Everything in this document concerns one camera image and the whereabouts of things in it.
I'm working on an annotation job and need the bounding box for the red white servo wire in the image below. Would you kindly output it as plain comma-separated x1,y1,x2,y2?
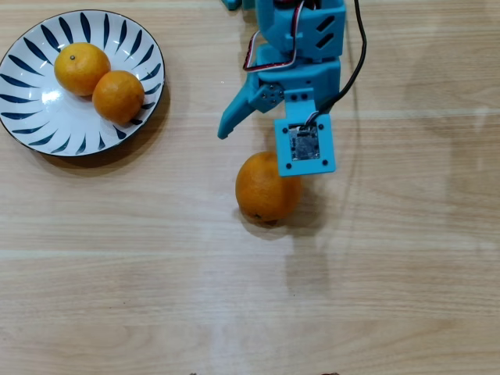
242,0,313,73

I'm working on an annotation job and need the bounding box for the white plate blue leaf pattern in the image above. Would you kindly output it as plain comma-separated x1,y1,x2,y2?
0,10,166,158

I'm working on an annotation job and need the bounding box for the large orange fruit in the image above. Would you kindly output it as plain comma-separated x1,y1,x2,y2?
234,151,302,223

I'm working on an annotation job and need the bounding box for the small orange fruit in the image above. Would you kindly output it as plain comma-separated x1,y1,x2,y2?
53,41,112,98
91,70,146,126

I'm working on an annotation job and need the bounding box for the black camera cable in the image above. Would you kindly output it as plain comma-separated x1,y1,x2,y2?
312,0,369,127

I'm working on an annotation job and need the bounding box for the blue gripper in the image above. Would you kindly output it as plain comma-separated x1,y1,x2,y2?
216,44,341,141

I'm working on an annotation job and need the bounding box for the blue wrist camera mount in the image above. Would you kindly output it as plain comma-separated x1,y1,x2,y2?
273,88,338,179

